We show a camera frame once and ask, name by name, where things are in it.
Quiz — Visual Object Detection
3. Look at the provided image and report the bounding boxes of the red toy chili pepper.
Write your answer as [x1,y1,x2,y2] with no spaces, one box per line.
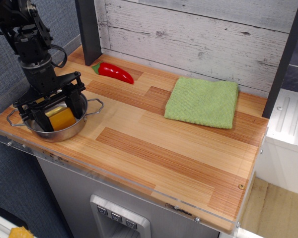
[92,62,134,84]

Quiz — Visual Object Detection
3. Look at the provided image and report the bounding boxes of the yellow black object bottom left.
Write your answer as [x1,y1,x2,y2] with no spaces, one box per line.
[8,227,34,238]

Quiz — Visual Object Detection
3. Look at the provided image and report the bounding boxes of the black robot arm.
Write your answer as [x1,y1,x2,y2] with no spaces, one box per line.
[0,0,85,132]

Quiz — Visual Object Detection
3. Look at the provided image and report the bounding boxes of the white toy sink unit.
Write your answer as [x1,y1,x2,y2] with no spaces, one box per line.
[254,34,298,198]

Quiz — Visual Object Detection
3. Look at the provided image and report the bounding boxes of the silver cabinet with dispenser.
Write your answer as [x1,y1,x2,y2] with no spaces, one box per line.
[36,157,221,238]

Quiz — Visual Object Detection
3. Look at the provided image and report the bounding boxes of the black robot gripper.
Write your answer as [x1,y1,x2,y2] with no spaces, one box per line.
[13,58,85,132]

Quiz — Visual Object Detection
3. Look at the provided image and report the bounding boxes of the clear acrylic table guard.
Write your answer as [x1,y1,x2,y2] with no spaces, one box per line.
[0,125,269,235]

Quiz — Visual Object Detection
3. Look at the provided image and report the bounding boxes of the dark grey left post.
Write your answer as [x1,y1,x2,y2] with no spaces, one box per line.
[75,0,102,65]

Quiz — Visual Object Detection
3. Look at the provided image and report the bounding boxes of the yellow cube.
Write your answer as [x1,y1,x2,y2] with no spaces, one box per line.
[45,106,76,131]

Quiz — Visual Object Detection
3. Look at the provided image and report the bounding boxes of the stainless steel pot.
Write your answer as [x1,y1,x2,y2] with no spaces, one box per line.
[6,94,104,142]

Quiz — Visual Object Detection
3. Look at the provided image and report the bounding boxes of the dark grey right post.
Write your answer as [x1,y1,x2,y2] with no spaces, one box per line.
[262,9,298,119]

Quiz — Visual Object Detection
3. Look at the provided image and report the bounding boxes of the green towel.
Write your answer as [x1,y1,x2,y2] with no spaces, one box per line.
[164,77,239,129]

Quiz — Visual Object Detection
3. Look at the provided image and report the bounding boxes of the dark grey post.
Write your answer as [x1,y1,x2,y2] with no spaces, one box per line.
[75,0,102,65]
[262,9,298,119]

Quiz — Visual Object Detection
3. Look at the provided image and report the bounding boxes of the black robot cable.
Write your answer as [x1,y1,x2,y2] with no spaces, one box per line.
[49,44,68,68]

